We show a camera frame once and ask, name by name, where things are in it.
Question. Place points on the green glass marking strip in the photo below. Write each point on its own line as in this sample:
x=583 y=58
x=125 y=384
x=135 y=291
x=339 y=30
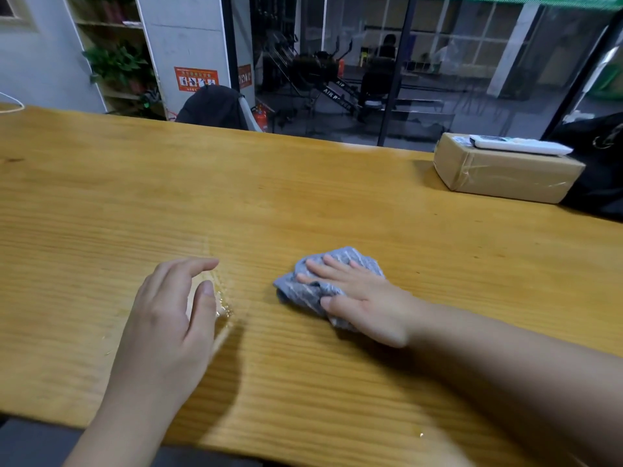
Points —
x=559 y=0

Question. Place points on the red fire extinguisher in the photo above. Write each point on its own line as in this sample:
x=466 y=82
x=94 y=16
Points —
x=261 y=120

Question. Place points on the white plant shelf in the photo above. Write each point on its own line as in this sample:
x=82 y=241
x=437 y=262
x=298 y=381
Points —
x=117 y=68

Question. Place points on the small orange door sign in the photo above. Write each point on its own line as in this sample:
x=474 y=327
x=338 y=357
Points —
x=245 y=76

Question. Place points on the white remote control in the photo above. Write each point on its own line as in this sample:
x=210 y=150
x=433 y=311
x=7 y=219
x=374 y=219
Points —
x=521 y=145

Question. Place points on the brown cardboard box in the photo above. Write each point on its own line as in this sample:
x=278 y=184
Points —
x=506 y=177

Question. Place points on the person's right forearm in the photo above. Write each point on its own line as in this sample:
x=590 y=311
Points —
x=511 y=369

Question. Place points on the grey chair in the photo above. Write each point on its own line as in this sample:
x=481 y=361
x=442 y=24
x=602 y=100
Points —
x=250 y=119

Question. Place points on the black exercise machine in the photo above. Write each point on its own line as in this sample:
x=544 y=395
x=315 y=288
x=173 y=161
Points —
x=316 y=68

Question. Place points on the person's left hand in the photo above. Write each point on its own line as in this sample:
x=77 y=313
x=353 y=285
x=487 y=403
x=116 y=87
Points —
x=160 y=345

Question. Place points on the wooden table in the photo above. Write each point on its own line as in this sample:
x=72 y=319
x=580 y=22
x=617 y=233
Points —
x=243 y=189

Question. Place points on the person's right hand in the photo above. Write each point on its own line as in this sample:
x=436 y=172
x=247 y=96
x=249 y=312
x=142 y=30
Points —
x=375 y=306

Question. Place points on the grey cloth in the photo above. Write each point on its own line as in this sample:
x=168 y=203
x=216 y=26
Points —
x=302 y=291

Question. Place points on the black fabric bag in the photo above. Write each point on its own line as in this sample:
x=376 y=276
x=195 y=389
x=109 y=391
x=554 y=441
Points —
x=598 y=179

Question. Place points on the orange wall safety sign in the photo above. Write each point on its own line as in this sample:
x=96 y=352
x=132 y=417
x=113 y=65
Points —
x=194 y=79

